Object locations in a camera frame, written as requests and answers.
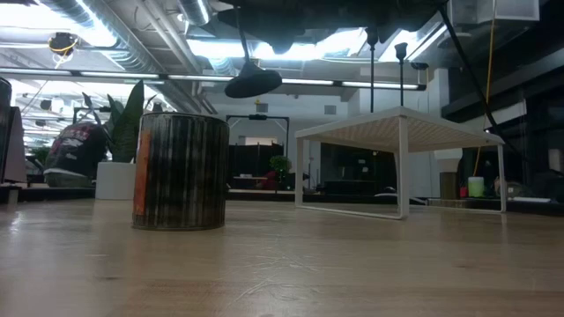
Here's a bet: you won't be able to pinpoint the yellow extension cord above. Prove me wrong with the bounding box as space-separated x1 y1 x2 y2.
471 0 498 177

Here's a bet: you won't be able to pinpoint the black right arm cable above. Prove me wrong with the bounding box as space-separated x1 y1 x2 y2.
438 4 528 158

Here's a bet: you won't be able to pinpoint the black round ceiling fixture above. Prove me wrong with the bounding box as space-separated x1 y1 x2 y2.
47 31 79 57

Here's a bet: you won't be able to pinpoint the pale green cup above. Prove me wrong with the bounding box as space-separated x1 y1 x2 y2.
467 176 485 198

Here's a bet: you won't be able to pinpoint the small green plant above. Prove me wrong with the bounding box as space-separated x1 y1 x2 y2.
269 154 293 178
28 146 52 177

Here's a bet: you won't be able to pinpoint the black metal gantry frame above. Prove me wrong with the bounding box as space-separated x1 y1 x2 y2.
225 113 291 191

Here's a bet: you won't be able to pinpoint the black candlestick holder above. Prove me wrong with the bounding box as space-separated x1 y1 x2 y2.
395 42 409 108
223 7 283 100
366 26 380 114

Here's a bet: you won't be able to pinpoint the green plant in white pot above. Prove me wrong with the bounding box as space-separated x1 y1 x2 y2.
81 80 146 202

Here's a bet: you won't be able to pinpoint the person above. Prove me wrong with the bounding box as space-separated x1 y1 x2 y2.
259 170 281 190
43 122 111 188

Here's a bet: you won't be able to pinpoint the silver tin candle orange tag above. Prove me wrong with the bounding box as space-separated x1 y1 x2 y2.
131 112 230 232

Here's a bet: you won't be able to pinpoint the long ceiling light bar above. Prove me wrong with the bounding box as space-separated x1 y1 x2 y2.
0 66 427 92

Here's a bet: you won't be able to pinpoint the black aluminium frame rail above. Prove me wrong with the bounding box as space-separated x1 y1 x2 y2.
226 188 442 207

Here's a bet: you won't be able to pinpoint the black aluminium frame rails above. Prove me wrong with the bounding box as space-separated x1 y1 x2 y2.
0 187 97 204

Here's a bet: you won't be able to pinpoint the white perforated shelf riser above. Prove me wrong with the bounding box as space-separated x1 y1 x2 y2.
293 106 508 221

